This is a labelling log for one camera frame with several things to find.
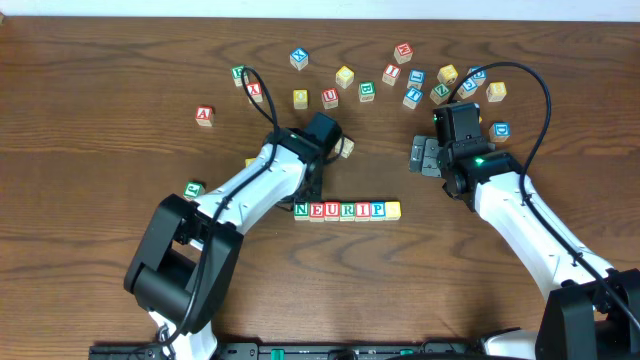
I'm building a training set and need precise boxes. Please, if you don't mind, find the blue P block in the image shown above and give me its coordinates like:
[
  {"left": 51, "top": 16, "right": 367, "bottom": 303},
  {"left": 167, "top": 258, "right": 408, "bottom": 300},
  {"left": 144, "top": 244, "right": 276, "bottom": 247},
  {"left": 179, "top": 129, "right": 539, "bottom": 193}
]
[{"left": 370, "top": 202, "right": 386, "bottom": 221}]

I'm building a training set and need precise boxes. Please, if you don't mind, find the red H block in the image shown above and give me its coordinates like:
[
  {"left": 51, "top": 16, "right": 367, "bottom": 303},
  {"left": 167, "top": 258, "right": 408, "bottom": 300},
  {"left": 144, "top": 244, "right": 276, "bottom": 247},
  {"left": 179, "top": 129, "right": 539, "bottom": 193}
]
[{"left": 394, "top": 42, "right": 414, "bottom": 64}]

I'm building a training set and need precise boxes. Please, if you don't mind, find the green F block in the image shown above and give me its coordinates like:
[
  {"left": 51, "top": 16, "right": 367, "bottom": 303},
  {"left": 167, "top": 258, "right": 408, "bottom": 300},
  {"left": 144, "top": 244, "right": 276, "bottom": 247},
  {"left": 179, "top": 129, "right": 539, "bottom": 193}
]
[{"left": 231, "top": 65, "right": 250, "bottom": 87}]

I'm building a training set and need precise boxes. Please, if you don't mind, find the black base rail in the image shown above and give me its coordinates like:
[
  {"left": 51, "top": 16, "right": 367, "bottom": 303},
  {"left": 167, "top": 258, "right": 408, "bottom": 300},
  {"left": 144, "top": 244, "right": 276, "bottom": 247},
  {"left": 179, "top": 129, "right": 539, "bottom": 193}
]
[{"left": 88, "top": 341, "right": 491, "bottom": 360}]

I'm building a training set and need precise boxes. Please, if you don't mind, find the green Z block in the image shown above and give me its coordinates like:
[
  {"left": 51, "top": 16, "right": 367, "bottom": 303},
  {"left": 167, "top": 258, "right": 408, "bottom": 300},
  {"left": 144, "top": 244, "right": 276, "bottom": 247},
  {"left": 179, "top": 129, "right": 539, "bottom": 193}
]
[{"left": 430, "top": 83, "right": 451, "bottom": 105}]

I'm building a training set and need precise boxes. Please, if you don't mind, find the yellow block top centre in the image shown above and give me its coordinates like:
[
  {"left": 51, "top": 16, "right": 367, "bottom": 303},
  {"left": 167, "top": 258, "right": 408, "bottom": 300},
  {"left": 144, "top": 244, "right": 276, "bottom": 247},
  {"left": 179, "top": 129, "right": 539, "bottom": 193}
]
[{"left": 336, "top": 66, "right": 355, "bottom": 89}]

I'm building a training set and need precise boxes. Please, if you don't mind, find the red u block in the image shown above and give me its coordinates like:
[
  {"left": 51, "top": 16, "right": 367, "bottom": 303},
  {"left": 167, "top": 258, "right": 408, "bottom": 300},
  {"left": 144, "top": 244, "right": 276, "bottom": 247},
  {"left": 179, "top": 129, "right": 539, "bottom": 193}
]
[
  {"left": 324, "top": 201, "right": 341, "bottom": 221},
  {"left": 321, "top": 88, "right": 339, "bottom": 110}
]

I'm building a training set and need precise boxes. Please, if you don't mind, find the blue D block upper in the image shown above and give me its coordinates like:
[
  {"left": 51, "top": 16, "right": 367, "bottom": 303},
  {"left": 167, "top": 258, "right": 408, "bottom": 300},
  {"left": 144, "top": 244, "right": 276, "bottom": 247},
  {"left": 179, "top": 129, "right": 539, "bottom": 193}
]
[{"left": 467, "top": 67, "right": 487, "bottom": 86}]

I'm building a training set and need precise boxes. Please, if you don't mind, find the blue d block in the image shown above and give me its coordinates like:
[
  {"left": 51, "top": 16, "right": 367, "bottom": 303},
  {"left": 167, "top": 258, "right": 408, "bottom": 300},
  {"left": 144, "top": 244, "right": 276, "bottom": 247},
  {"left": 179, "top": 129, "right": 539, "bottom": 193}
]
[
  {"left": 467, "top": 67, "right": 487, "bottom": 86},
  {"left": 489, "top": 122, "right": 511, "bottom": 143}
]

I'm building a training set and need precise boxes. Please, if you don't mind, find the yellow block top right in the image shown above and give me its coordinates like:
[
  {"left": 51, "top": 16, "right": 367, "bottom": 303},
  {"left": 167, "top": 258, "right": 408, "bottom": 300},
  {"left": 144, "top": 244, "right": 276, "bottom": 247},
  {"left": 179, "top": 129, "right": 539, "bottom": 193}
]
[{"left": 437, "top": 64, "right": 458, "bottom": 86}]

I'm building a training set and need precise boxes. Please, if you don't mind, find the red A block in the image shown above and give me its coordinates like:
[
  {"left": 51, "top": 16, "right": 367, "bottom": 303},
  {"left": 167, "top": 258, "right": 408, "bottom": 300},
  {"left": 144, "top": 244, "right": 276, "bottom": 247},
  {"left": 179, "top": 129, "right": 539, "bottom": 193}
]
[{"left": 195, "top": 106, "right": 214, "bottom": 127}]

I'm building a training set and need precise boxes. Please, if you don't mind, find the yellow block centre left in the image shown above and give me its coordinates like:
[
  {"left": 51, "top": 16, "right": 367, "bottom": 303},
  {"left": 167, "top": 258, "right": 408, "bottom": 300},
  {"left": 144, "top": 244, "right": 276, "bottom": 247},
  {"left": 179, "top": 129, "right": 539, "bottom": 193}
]
[{"left": 293, "top": 89, "right": 309, "bottom": 110}]

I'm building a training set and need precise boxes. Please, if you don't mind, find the green B block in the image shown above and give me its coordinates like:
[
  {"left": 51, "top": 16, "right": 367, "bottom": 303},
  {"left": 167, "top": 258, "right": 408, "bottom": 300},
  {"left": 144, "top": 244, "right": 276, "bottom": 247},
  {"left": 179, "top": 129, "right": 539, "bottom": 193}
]
[{"left": 358, "top": 81, "right": 376, "bottom": 102}]

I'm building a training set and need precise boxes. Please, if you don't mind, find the blue 5 block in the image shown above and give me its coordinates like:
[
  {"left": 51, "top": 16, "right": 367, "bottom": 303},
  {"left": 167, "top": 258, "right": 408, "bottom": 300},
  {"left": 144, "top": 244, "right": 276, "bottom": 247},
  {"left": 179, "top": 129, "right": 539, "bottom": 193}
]
[{"left": 457, "top": 78, "right": 478, "bottom": 99}]

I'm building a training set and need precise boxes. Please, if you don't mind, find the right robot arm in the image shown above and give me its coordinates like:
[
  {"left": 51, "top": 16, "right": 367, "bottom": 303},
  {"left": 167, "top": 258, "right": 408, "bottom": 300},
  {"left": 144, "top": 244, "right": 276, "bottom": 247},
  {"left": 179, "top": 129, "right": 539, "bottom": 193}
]
[{"left": 409, "top": 103, "right": 639, "bottom": 359}]

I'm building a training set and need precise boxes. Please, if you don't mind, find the blue D block lower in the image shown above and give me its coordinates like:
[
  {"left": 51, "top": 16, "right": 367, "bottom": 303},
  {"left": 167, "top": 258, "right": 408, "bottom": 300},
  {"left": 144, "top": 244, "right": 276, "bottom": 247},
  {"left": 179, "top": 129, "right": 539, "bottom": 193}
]
[{"left": 489, "top": 122, "right": 511, "bottom": 143}]

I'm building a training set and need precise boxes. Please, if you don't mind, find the red i block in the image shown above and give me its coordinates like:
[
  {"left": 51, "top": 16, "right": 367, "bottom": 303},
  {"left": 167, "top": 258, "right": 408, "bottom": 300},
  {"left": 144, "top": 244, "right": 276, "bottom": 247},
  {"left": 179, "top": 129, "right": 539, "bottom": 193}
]
[
  {"left": 382, "top": 64, "right": 401, "bottom": 86},
  {"left": 354, "top": 202, "right": 371, "bottom": 222}
]

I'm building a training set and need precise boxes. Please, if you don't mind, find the blue X block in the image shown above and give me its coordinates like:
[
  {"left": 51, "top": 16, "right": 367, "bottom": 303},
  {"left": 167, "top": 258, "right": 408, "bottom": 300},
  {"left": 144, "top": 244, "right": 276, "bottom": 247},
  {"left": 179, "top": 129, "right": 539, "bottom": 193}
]
[{"left": 289, "top": 48, "right": 309, "bottom": 71}]

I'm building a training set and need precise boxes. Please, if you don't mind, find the green N block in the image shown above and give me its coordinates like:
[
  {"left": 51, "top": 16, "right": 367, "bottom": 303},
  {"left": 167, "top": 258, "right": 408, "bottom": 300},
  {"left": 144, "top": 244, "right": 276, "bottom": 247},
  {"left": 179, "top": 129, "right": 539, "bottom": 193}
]
[{"left": 293, "top": 202, "right": 310, "bottom": 221}]

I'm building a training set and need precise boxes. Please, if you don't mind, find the yellow S block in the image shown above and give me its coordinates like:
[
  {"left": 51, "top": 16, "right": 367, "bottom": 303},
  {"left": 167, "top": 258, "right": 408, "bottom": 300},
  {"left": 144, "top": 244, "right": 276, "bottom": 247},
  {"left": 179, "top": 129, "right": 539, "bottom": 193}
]
[{"left": 385, "top": 201, "right": 402, "bottom": 221}]

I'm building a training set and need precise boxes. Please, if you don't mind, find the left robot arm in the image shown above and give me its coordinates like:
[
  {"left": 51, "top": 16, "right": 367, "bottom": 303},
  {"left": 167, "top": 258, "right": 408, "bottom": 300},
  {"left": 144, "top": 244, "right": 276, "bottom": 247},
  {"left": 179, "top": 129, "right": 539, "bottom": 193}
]
[{"left": 124, "top": 113, "right": 343, "bottom": 359}]

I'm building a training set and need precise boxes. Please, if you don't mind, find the yellow B block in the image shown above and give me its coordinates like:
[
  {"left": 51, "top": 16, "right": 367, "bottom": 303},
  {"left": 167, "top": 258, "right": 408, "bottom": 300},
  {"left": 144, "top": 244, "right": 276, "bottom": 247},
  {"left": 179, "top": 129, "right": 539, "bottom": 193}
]
[{"left": 486, "top": 82, "right": 508, "bottom": 102}]

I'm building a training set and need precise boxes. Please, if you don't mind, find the plain K block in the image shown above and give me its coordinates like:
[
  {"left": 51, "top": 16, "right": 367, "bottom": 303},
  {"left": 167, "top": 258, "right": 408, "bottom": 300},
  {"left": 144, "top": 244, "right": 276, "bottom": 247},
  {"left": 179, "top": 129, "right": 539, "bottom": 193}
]
[{"left": 334, "top": 136, "right": 355, "bottom": 158}]

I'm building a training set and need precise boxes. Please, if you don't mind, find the blue L block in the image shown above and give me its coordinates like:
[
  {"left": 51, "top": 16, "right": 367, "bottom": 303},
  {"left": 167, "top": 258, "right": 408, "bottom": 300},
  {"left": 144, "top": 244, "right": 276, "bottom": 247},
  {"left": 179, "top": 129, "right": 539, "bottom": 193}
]
[{"left": 407, "top": 69, "right": 426, "bottom": 90}]

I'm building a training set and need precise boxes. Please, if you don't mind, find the blue T block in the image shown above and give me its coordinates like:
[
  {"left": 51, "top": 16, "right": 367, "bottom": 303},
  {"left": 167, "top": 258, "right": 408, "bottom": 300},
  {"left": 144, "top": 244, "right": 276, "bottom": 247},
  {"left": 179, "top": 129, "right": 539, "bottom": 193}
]
[{"left": 403, "top": 87, "right": 424, "bottom": 110}]

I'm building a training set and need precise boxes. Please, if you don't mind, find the green J block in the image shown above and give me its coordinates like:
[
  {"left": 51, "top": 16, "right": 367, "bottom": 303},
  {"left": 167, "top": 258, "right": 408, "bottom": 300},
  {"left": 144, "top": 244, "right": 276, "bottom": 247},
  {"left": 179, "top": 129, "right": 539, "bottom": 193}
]
[{"left": 183, "top": 181, "right": 206, "bottom": 200}]

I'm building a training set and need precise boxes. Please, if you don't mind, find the red E block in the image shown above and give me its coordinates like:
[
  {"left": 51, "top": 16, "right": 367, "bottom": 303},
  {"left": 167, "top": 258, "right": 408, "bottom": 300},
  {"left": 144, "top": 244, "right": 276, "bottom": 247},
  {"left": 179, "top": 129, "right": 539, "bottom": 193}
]
[{"left": 309, "top": 202, "right": 325, "bottom": 222}]

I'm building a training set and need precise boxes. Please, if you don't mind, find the green R block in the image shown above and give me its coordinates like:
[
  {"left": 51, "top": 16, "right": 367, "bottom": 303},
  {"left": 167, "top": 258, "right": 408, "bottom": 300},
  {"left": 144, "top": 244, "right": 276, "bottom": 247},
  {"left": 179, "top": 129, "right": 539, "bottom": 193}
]
[{"left": 340, "top": 202, "right": 355, "bottom": 222}]

